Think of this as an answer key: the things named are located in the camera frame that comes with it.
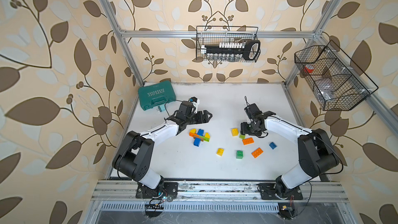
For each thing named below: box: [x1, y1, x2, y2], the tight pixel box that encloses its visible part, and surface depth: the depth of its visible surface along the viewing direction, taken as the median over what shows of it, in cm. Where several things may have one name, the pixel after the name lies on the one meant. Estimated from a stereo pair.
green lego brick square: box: [235, 150, 244, 160], surface depth 84 cm
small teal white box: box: [157, 104, 166, 112], surface depth 107 cm
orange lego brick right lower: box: [250, 147, 264, 159], surface depth 88 cm
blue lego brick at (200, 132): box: [196, 128, 205, 137], surface depth 95 cm
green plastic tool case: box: [138, 80, 177, 111], surface depth 110 cm
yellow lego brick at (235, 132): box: [231, 128, 239, 137], surface depth 93 cm
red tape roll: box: [304, 64, 315, 74], surface depth 88 cm
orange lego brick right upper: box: [242, 137, 255, 146], surface depth 93 cm
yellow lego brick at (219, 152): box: [216, 148, 225, 157], surface depth 87 cm
